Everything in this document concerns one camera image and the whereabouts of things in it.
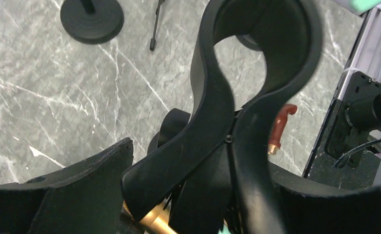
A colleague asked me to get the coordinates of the black tripod shock-mount stand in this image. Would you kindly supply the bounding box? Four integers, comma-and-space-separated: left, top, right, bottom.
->
149, 0, 165, 51

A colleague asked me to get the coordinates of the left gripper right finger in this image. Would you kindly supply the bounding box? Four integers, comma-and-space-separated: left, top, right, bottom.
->
269, 163, 381, 234

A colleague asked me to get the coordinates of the brown faucet tap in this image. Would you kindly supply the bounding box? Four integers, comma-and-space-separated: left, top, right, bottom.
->
268, 104, 298, 155

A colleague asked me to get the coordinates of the gold microphone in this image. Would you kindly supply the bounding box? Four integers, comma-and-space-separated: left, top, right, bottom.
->
139, 201, 177, 234

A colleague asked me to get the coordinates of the round-base mic stand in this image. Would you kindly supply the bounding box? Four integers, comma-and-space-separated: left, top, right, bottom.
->
121, 0, 322, 234
60, 0, 124, 44

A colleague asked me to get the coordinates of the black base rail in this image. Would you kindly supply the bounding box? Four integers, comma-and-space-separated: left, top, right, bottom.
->
302, 72, 381, 190

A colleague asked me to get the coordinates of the mint green microphone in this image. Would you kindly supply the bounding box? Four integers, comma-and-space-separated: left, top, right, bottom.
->
218, 225, 231, 234
350, 0, 381, 13

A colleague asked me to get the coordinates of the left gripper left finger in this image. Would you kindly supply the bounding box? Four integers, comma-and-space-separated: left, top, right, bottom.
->
0, 138, 133, 234

